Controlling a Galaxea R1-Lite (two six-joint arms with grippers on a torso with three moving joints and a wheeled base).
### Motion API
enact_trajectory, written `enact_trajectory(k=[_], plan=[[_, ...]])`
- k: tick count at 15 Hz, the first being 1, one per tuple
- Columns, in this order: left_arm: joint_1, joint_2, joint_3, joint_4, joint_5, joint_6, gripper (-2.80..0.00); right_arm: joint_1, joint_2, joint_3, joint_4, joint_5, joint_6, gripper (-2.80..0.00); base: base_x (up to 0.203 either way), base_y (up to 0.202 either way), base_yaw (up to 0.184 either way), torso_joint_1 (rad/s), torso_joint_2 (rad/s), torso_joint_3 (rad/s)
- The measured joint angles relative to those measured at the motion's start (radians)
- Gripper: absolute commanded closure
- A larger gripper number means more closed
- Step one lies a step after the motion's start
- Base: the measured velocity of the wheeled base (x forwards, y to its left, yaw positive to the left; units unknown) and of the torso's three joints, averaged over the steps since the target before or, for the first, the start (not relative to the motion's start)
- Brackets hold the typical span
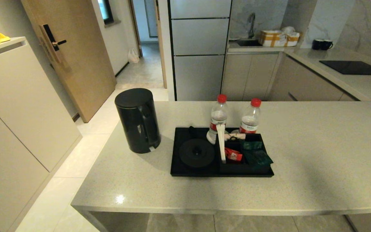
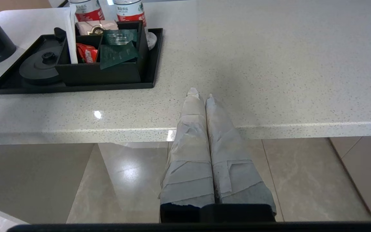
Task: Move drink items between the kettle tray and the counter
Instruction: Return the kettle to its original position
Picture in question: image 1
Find round black kettle base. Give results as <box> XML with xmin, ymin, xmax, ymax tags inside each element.
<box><xmin>179</xmin><ymin>139</ymin><xmax>215</xmax><ymax>168</ymax></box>

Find chrome kitchen faucet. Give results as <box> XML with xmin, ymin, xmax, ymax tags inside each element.
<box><xmin>248</xmin><ymin>12</ymin><xmax>256</xmax><ymax>38</ymax></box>

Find black door lock handle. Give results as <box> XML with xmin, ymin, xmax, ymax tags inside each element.
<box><xmin>39</xmin><ymin>24</ymin><xmax>67</xmax><ymax>63</ymax></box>

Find dark framed window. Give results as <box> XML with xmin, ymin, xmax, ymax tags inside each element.
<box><xmin>98</xmin><ymin>0</ymin><xmax>114</xmax><ymax>25</ymax></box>

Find long white paper sachet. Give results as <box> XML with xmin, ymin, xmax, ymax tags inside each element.
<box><xmin>217</xmin><ymin>124</ymin><xmax>227</xmax><ymax>163</ymax></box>

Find dark green packet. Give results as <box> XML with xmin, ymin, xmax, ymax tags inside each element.
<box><xmin>244</xmin><ymin>150</ymin><xmax>273</xmax><ymax>168</ymax></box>

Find beige storage cabinet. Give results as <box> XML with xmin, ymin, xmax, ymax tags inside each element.
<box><xmin>0</xmin><ymin>36</ymin><xmax>83</xmax><ymax>232</ymax></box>

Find tall grey refrigerator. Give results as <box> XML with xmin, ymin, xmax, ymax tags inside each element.
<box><xmin>167</xmin><ymin>0</ymin><xmax>232</xmax><ymax>102</ymax></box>

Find white plastic shopping bag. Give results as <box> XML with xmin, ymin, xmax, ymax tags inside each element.
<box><xmin>128</xmin><ymin>48</ymin><xmax>140</xmax><ymax>63</ymax></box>

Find beige kitchen base cabinets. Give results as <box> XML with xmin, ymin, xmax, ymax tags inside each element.
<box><xmin>221</xmin><ymin>52</ymin><xmax>360</xmax><ymax>102</ymax></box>

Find black electric kettle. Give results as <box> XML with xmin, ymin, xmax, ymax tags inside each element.
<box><xmin>114</xmin><ymin>88</ymin><xmax>161</xmax><ymax>154</ymax></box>

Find teal plastic snack bag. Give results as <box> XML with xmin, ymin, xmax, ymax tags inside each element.
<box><xmin>241</xmin><ymin>140</ymin><xmax>264</xmax><ymax>150</ymax></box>

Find black induction cooktop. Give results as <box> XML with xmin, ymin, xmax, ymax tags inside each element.
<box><xmin>319</xmin><ymin>60</ymin><xmax>371</xmax><ymax>76</ymax></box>

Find cardboard box yellow tape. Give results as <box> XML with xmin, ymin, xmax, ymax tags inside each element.
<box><xmin>258</xmin><ymin>30</ymin><xmax>302</xmax><ymax>47</ymax></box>

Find light wooden door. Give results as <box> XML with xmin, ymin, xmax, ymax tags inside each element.
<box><xmin>21</xmin><ymin>0</ymin><xmax>117</xmax><ymax>123</ymax></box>

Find pink white sachet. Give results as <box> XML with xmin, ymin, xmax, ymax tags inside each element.
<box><xmin>225</xmin><ymin>133</ymin><xmax>247</xmax><ymax>141</ymax></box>

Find steel kitchen sink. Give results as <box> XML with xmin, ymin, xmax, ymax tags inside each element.
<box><xmin>237</xmin><ymin>39</ymin><xmax>263</xmax><ymax>47</ymax></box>

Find black rectangular serving tray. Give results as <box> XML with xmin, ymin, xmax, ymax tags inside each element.
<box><xmin>170</xmin><ymin>126</ymin><xmax>274</xmax><ymax>177</ymax></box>

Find black compartment organizer box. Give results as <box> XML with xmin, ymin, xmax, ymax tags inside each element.
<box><xmin>217</xmin><ymin>132</ymin><xmax>272</xmax><ymax>174</ymax></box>

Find red snack packet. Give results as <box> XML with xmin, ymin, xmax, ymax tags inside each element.
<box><xmin>224</xmin><ymin>147</ymin><xmax>243</xmax><ymax>161</ymax></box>

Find clear water bottle red cap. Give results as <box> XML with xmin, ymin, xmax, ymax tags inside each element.
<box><xmin>206</xmin><ymin>94</ymin><xmax>229</xmax><ymax>144</ymax></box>
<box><xmin>239</xmin><ymin>98</ymin><xmax>262</xmax><ymax>134</ymax></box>

